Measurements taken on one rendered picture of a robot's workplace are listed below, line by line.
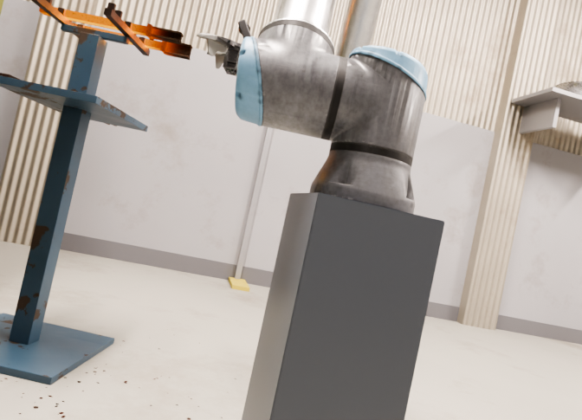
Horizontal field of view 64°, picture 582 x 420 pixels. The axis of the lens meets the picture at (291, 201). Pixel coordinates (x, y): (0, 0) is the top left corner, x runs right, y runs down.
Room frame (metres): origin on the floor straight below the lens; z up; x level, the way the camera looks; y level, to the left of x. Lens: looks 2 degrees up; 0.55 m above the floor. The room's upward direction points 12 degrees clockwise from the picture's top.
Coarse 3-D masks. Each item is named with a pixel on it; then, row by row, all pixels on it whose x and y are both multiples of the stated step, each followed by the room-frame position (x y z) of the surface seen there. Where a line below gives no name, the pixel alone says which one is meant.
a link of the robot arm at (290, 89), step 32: (288, 0) 0.86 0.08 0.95; (320, 0) 0.87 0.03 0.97; (288, 32) 0.80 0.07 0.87; (320, 32) 0.82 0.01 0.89; (256, 64) 0.77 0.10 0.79; (288, 64) 0.77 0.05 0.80; (320, 64) 0.78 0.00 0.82; (256, 96) 0.78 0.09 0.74; (288, 96) 0.77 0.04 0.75; (320, 96) 0.77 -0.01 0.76; (288, 128) 0.83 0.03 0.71; (320, 128) 0.81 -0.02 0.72
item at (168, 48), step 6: (102, 30) 1.53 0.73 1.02; (108, 30) 1.53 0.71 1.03; (150, 42) 1.52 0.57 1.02; (156, 42) 1.52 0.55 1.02; (162, 42) 1.51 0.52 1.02; (168, 42) 1.53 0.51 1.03; (156, 48) 1.54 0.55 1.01; (162, 48) 1.51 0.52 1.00; (168, 48) 1.53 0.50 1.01; (174, 48) 1.53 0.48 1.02; (180, 48) 1.53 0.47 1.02; (186, 48) 1.53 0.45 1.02; (168, 54) 1.53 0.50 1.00; (174, 54) 1.52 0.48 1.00; (180, 54) 1.53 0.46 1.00; (186, 54) 1.53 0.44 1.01
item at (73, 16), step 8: (40, 8) 1.41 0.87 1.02; (56, 8) 1.41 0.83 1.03; (72, 16) 1.41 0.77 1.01; (80, 16) 1.41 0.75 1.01; (88, 16) 1.41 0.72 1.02; (96, 16) 1.40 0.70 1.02; (96, 24) 1.42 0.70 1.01; (104, 24) 1.41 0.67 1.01; (112, 24) 1.40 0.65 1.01; (136, 24) 1.40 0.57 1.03; (136, 32) 1.41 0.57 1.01; (144, 32) 1.40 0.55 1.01; (152, 32) 1.41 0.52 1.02; (160, 32) 1.41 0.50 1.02; (168, 32) 1.41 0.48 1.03; (176, 32) 1.40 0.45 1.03; (152, 40) 1.44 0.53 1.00; (160, 40) 1.43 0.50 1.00; (168, 40) 1.41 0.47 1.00; (176, 40) 1.40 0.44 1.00
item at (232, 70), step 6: (228, 48) 1.39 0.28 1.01; (234, 48) 1.37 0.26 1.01; (240, 48) 1.38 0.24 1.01; (228, 54) 1.39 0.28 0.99; (234, 54) 1.39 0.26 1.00; (228, 60) 1.38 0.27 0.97; (234, 60) 1.39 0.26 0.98; (228, 66) 1.38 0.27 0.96; (234, 66) 1.38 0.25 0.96; (228, 72) 1.42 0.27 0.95; (234, 72) 1.40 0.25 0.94
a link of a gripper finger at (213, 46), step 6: (198, 36) 1.34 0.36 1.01; (204, 36) 1.33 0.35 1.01; (210, 36) 1.34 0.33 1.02; (216, 36) 1.34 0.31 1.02; (210, 42) 1.34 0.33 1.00; (216, 42) 1.35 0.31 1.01; (210, 48) 1.35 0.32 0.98; (216, 48) 1.35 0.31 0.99; (222, 48) 1.36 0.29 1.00; (210, 54) 1.35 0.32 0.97
